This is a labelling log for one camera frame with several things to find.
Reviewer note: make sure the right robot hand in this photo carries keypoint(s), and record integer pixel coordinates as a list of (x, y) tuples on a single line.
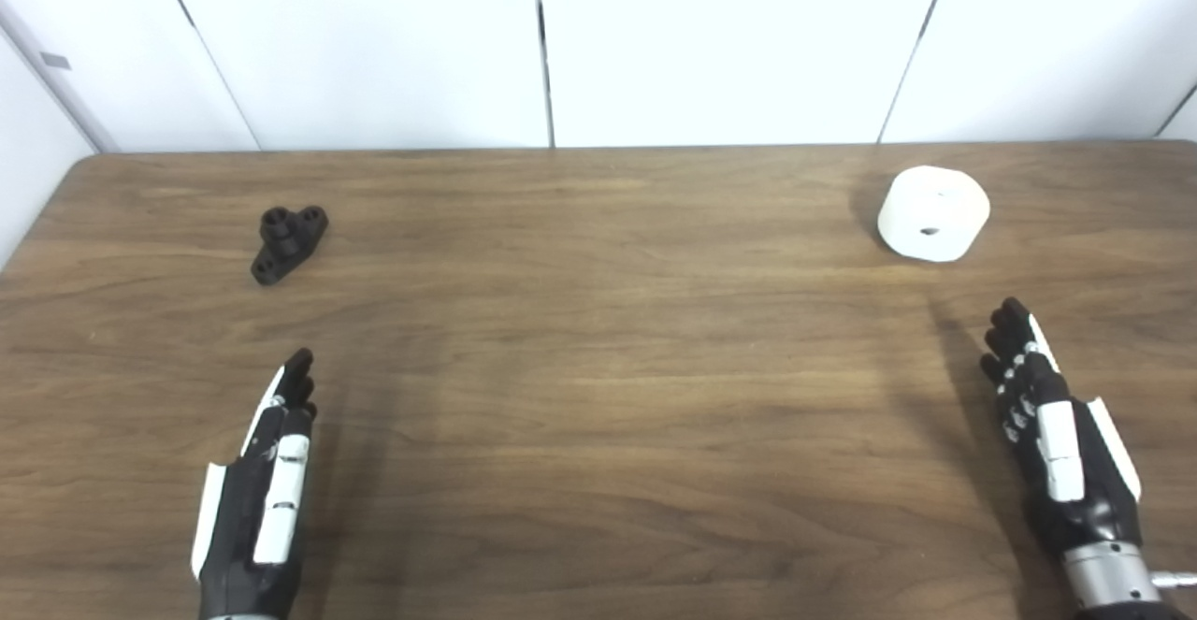
[(1094, 494)]

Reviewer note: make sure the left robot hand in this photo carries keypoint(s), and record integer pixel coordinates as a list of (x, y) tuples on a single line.
[(238, 526)]

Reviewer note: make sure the black flanged holder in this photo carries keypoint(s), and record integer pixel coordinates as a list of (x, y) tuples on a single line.
[(285, 241)]

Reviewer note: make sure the round white cylindrical piece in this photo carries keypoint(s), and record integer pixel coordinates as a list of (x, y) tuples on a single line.
[(935, 209)]

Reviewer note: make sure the small grey wall tag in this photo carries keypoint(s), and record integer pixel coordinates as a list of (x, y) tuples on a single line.
[(56, 61)]

